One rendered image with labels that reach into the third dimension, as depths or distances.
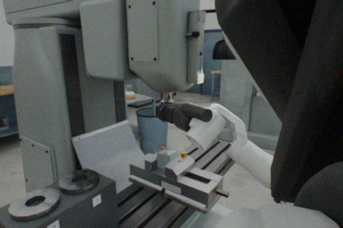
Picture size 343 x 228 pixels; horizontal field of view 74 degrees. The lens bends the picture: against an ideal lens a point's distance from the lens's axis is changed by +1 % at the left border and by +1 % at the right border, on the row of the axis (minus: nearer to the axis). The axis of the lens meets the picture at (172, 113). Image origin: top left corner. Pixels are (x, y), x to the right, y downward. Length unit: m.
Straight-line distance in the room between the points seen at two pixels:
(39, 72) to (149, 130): 2.19
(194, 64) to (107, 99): 0.52
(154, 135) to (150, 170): 2.22
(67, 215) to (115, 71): 0.44
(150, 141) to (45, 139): 2.14
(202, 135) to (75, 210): 0.33
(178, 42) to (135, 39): 0.13
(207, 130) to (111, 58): 0.40
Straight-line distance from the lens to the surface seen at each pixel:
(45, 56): 1.02
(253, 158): 0.58
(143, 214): 0.79
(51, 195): 0.57
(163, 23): 0.67
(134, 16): 0.74
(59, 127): 1.01
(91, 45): 0.86
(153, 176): 0.87
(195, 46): 0.70
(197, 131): 0.58
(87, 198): 0.56
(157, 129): 3.04
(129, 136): 1.16
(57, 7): 1.03
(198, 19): 0.70
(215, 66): 7.72
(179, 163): 0.83
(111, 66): 0.78
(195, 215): 0.93
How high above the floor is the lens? 1.43
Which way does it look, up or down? 15 degrees down
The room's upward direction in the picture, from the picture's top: straight up
